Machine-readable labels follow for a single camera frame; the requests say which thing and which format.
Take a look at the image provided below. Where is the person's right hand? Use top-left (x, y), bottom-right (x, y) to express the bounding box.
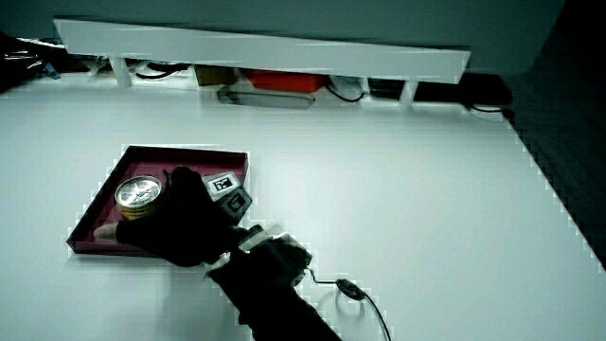
top-left (93, 166), bottom-right (254, 268)

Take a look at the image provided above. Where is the brown box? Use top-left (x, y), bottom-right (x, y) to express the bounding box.
top-left (194, 65), bottom-right (239, 88)

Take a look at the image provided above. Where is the long black device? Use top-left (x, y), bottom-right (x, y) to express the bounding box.
top-left (415, 72), bottom-right (514, 107)

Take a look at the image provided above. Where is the black coiled cable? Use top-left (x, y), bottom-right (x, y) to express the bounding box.
top-left (134, 62), bottom-right (191, 81)

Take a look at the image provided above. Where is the black bag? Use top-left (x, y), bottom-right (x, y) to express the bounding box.
top-left (0, 29), bottom-right (68, 94)

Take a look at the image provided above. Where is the black box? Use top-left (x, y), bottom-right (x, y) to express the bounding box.
top-left (367, 78), bottom-right (406, 100)

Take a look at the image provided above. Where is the white round object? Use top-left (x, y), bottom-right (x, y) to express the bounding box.
top-left (328, 75), bottom-right (366, 103)

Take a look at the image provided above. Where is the maroon square plate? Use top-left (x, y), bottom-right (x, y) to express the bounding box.
top-left (65, 144), bottom-right (251, 259)

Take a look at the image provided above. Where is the gold red bull can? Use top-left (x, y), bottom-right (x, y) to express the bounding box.
top-left (114, 174), bottom-right (165, 222)

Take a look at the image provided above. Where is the grey flat device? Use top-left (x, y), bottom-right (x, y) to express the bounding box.
top-left (217, 88), bottom-right (316, 111)

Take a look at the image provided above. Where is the orange box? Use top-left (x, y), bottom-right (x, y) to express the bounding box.
top-left (242, 68), bottom-right (329, 94)

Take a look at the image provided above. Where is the white shelf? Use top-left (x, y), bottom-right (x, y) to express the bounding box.
top-left (52, 17), bottom-right (472, 108)

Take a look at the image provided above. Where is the black glove cable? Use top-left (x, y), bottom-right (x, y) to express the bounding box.
top-left (305, 267), bottom-right (393, 341)

